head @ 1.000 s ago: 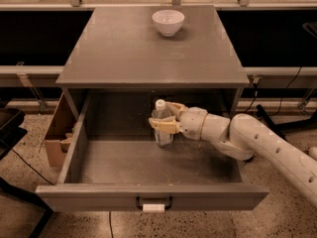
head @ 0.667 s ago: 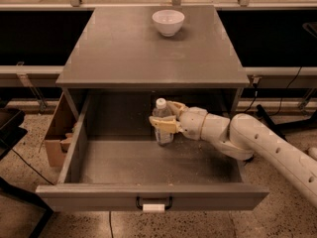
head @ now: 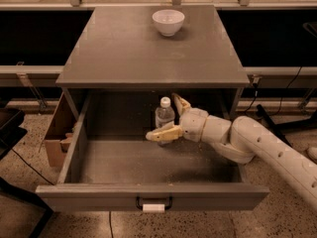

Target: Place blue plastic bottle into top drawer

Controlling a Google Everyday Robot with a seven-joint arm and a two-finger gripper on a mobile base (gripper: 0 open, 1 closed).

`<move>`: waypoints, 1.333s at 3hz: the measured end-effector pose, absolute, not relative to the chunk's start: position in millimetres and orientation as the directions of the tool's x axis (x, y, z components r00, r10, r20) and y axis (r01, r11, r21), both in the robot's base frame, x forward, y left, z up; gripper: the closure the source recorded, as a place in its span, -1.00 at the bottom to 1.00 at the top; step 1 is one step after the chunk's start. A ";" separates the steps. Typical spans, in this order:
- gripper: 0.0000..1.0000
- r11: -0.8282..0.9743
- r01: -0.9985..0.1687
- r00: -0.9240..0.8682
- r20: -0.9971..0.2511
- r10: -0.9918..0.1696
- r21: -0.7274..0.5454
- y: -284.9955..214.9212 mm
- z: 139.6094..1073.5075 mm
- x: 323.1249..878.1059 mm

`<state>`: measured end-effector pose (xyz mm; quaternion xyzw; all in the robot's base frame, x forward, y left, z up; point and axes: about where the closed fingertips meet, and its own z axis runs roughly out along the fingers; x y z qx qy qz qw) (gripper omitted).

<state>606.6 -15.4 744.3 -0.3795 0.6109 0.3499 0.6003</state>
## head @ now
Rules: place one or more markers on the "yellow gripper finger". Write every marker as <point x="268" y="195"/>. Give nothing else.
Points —
<point x="180" y="103"/>
<point x="167" y="132"/>

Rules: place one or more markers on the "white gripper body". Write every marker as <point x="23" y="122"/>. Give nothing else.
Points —
<point x="193" y="123"/>

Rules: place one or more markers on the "clear plastic water bottle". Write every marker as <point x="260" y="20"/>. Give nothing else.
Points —
<point x="164" y="113"/>

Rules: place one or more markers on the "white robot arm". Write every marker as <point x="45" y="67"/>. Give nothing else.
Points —
<point x="239" y="141"/>

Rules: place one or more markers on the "open grey top drawer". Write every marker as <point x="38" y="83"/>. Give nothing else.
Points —
<point x="110" y="163"/>

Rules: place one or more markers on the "grey drawer cabinet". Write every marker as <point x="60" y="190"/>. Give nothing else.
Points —
<point x="121" y="48"/>

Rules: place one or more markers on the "black floor stand bar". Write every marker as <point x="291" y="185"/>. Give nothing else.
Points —
<point x="294" y="126"/>

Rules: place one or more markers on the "white ceramic bowl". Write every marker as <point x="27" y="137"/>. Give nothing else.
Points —
<point x="168" y="22"/>

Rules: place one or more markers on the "brown cardboard box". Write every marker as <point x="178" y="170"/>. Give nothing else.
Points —
<point x="59" y="134"/>

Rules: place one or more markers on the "black chair left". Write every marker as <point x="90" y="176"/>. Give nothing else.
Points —
<point x="18" y="219"/>

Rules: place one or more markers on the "black drawer handle white tag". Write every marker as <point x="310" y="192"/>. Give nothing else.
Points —
<point x="154" y="205"/>

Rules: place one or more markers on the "clear bracket left rail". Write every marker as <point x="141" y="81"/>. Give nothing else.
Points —
<point x="24" y="77"/>

